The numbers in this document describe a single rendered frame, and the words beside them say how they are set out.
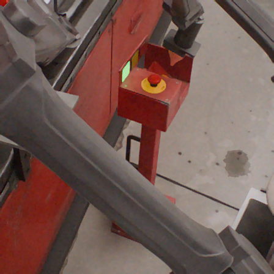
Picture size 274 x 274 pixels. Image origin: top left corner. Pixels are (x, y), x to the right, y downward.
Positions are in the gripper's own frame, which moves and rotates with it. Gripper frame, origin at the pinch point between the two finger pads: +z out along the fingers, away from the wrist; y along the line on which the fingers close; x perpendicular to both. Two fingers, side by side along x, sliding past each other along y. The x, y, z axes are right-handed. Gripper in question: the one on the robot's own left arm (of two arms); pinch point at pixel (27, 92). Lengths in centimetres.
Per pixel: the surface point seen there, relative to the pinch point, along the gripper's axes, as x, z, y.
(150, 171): 50, 52, -45
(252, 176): 101, 65, -87
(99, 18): 5, 21, -59
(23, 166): 8.9, 22.3, 1.2
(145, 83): 26, 18, -43
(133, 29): 19, 47, -98
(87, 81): 13, 36, -48
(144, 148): 42, 45, -46
